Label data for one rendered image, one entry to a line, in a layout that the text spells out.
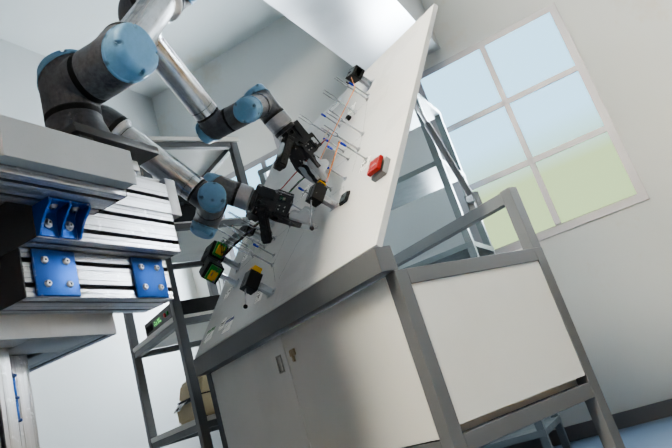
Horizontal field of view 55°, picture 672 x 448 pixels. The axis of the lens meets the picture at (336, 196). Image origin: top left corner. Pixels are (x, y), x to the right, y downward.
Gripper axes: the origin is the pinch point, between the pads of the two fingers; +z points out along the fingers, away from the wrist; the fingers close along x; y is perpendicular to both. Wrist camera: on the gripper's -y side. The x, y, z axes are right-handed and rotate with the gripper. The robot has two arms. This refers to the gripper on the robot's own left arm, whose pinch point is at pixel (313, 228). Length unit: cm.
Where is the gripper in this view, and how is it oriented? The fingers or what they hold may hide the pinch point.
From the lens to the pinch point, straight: 191.0
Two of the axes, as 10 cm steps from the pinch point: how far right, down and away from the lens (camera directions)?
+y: 3.3, -9.3, -1.8
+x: 0.3, -1.8, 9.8
